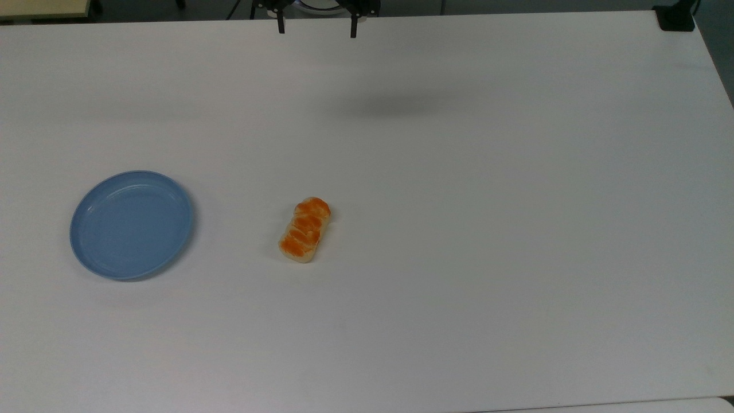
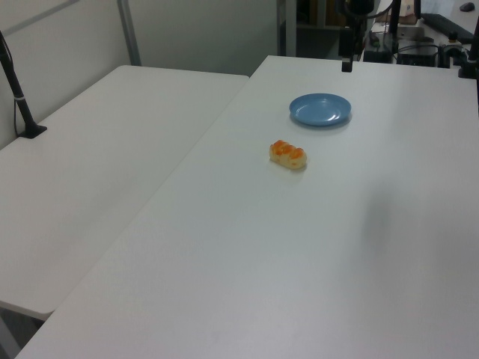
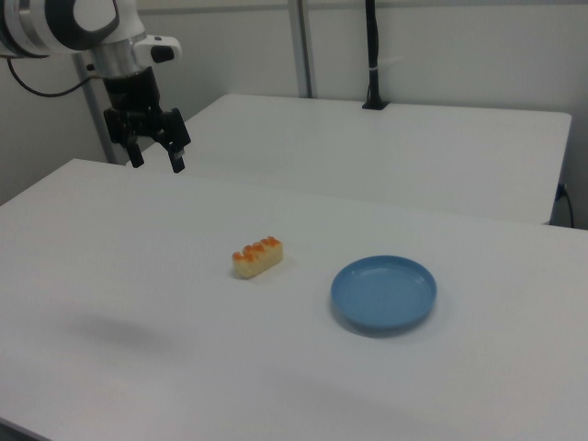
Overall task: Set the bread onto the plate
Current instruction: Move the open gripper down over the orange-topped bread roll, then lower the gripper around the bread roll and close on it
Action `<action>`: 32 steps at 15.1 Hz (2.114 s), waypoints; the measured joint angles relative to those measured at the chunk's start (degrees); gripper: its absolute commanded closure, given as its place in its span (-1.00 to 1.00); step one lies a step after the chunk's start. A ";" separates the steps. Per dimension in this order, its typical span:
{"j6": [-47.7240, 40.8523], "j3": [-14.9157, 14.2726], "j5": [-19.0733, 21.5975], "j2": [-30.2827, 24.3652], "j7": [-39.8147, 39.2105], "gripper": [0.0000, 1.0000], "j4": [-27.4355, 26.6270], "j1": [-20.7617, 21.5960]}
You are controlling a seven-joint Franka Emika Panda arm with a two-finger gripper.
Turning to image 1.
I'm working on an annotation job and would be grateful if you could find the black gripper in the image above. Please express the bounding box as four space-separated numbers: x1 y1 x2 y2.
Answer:
251 0 381 39

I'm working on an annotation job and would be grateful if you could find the orange glazed bread loaf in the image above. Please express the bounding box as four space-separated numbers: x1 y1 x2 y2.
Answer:
278 197 332 264

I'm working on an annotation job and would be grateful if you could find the blue round plate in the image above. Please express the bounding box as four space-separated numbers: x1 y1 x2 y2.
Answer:
69 170 194 281

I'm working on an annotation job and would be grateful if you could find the beige wooden table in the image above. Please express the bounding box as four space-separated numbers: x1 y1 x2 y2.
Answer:
0 0 92 21

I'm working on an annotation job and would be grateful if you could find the black table clamp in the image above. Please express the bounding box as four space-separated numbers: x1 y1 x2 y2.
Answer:
653 2 698 32

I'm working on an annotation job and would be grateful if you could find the white robot base blue ring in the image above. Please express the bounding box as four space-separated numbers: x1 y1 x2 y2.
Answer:
297 0 348 14

